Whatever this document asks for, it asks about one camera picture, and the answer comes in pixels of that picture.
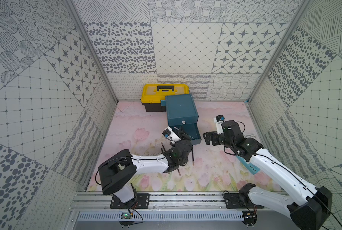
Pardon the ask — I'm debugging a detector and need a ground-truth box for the teal drawer cabinet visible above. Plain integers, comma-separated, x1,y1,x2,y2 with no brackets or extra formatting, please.
165,94,199,127

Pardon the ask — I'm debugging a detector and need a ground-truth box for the grey pencil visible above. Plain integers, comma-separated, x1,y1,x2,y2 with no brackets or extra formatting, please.
174,126,194,140

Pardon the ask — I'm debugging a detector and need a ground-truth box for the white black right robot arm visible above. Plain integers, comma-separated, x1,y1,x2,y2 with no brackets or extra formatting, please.
203,115,332,230

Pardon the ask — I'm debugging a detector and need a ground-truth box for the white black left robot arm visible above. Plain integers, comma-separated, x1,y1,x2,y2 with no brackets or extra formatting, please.
95,127,193,206

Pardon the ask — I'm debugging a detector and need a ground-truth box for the teal power strip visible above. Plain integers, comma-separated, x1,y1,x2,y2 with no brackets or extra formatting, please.
237,156,260,175

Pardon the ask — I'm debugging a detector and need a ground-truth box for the yellow black toolbox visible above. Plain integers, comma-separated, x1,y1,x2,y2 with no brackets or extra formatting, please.
141,84,190,112

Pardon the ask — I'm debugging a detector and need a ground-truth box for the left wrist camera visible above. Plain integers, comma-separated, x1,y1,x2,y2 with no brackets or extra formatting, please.
162,126,181,144

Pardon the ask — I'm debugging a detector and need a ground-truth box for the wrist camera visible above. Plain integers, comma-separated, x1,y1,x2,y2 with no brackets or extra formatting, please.
162,126,181,144
213,115,225,135

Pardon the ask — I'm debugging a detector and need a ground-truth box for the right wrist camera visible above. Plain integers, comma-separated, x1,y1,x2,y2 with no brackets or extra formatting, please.
213,115,225,135

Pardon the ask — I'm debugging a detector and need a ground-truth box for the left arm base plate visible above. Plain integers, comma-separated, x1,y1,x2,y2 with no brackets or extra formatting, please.
110,193,150,209

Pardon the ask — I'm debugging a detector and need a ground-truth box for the white slotted cable duct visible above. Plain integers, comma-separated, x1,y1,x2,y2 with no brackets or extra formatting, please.
77,210,244,221

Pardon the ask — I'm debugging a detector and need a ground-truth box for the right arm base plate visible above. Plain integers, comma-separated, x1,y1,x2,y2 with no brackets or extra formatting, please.
222,191,264,210

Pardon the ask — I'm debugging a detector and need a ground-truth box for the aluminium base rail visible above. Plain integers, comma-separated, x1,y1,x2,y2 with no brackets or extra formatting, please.
69,192,305,212

